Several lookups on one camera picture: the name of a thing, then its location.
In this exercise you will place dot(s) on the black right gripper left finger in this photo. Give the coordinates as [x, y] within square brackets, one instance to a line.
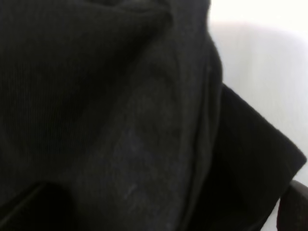
[41, 207]

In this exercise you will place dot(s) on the black printed t-shirt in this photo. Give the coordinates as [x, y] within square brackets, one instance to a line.
[122, 104]

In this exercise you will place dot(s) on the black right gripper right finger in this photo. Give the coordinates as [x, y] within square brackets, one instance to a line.
[293, 208]

